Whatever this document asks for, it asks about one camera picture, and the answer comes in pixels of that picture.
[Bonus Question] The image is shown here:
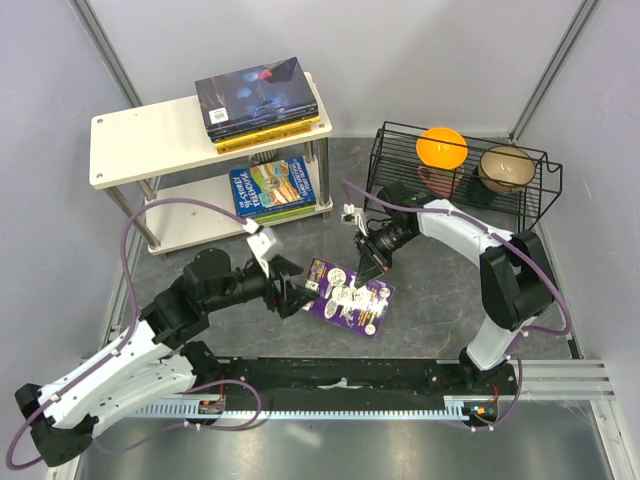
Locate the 91-storey treehouse book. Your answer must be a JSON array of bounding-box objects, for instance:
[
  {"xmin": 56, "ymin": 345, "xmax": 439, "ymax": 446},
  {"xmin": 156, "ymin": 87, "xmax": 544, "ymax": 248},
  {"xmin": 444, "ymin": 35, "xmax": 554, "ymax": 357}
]
[{"xmin": 229, "ymin": 156, "xmax": 316, "ymax": 219}]

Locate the slotted cable duct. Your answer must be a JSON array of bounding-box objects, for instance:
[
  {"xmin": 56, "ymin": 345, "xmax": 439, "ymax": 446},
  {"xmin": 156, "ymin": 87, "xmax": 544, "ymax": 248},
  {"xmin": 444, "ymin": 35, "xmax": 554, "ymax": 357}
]
[{"xmin": 130, "ymin": 396, "xmax": 497, "ymax": 422}]

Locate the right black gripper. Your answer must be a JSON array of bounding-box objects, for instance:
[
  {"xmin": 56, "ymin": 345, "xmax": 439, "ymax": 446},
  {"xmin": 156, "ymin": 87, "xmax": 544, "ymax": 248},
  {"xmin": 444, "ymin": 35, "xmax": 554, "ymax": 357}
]
[{"xmin": 353, "ymin": 221, "xmax": 416, "ymax": 287}]

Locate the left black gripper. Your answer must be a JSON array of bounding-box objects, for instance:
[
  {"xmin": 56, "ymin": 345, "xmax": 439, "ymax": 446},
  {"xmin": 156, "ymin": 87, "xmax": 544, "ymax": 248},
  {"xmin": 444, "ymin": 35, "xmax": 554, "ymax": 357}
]
[{"xmin": 206, "ymin": 255, "xmax": 321, "ymax": 319}]

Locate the purple robinson crusoe book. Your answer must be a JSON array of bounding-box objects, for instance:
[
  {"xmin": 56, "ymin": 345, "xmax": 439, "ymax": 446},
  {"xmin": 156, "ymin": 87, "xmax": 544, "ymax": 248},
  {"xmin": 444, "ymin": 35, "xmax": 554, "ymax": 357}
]
[{"xmin": 195, "ymin": 57, "xmax": 318, "ymax": 127}]

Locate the black moon and sixpence book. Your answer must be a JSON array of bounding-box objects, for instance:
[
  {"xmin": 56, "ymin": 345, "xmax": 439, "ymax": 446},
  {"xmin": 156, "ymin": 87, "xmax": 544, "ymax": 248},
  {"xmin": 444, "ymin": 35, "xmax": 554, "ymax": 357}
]
[{"xmin": 205, "ymin": 102, "xmax": 319, "ymax": 142}]

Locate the orange bowl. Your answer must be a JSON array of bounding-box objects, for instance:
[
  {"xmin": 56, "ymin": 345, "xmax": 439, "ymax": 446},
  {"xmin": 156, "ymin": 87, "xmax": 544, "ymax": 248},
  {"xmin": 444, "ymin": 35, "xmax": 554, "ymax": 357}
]
[{"xmin": 416, "ymin": 127, "xmax": 468, "ymax": 170}]

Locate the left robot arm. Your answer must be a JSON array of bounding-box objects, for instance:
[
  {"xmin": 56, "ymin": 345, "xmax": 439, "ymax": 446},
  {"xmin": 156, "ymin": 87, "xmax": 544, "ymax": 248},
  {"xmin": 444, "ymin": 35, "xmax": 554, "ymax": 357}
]
[{"xmin": 14, "ymin": 248, "xmax": 318, "ymax": 467}]

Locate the white two-tier shelf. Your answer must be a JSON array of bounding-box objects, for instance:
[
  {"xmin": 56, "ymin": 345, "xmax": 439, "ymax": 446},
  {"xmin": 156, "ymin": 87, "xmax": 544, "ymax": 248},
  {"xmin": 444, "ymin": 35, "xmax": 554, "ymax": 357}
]
[{"xmin": 89, "ymin": 96, "xmax": 333, "ymax": 255}]

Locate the dark green cup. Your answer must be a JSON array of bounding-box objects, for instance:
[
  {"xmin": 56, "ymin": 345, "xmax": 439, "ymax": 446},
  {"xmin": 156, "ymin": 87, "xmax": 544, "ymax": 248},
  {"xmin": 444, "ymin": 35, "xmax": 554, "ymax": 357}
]
[{"xmin": 465, "ymin": 166, "xmax": 497, "ymax": 206}]

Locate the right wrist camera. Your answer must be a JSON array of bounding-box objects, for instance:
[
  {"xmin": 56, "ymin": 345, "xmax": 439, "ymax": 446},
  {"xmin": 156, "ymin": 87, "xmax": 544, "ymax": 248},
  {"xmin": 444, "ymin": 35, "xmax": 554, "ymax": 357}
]
[{"xmin": 340, "ymin": 203, "xmax": 369, "ymax": 237}]

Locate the white coiled object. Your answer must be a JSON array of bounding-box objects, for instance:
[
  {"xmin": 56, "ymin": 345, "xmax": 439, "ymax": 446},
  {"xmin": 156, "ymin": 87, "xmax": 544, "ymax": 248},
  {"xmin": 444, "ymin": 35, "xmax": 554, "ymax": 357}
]
[{"xmin": 248, "ymin": 150, "xmax": 277, "ymax": 166}]

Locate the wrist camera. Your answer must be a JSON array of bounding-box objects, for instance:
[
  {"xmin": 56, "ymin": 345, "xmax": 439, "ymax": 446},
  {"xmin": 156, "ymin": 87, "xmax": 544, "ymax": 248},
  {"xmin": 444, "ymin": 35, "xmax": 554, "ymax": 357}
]
[
  {"xmin": 340, "ymin": 203, "xmax": 369, "ymax": 237},
  {"xmin": 243, "ymin": 219, "xmax": 283, "ymax": 278}
]

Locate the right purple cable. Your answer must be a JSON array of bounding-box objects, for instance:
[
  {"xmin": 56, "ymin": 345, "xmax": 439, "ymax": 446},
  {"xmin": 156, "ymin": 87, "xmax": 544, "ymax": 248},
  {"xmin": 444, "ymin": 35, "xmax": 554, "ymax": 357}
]
[{"xmin": 342, "ymin": 179, "xmax": 573, "ymax": 434}]

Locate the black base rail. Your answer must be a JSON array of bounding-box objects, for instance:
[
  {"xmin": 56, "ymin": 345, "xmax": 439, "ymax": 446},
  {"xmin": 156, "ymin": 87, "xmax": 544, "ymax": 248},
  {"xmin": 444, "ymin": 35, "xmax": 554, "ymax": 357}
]
[{"xmin": 196, "ymin": 357, "xmax": 517, "ymax": 407}]

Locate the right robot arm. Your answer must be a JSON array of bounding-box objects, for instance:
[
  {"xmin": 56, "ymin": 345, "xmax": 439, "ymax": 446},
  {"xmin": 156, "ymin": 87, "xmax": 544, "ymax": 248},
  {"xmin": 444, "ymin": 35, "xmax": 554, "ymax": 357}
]
[{"xmin": 341, "ymin": 182, "xmax": 557, "ymax": 394}]

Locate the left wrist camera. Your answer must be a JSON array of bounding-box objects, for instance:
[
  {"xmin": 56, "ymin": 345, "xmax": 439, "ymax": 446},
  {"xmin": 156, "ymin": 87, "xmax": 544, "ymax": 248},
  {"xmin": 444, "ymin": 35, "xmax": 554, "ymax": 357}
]
[{"xmin": 243, "ymin": 219, "xmax": 283, "ymax": 278}]

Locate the beige brown bowl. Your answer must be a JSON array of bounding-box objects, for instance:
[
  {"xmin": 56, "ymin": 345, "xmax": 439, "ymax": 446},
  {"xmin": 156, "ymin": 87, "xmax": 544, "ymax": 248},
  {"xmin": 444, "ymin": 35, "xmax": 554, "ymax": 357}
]
[{"xmin": 478, "ymin": 145, "xmax": 536, "ymax": 194}]

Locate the black wire dish rack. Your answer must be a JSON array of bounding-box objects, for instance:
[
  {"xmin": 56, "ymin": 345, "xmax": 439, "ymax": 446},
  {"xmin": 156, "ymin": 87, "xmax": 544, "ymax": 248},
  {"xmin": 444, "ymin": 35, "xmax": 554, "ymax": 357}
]
[{"xmin": 366, "ymin": 121, "xmax": 564, "ymax": 232}]

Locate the purple paperback book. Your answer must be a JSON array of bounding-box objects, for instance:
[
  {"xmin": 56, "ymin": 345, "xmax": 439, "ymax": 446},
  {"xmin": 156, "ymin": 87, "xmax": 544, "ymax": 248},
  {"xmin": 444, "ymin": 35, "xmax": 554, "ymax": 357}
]
[{"xmin": 303, "ymin": 257, "xmax": 395, "ymax": 338}]

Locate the green cartoon book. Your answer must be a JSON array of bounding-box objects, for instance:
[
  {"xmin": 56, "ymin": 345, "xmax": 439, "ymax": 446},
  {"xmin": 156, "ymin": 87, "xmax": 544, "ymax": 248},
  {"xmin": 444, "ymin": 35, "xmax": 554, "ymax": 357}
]
[{"xmin": 255, "ymin": 205, "xmax": 315, "ymax": 225}]

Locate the yellow hardcover book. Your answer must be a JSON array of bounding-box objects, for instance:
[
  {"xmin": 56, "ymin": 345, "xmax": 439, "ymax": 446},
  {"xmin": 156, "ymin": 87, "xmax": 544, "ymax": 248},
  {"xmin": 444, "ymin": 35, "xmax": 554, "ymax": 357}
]
[{"xmin": 214, "ymin": 116, "xmax": 320, "ymax": 154}]

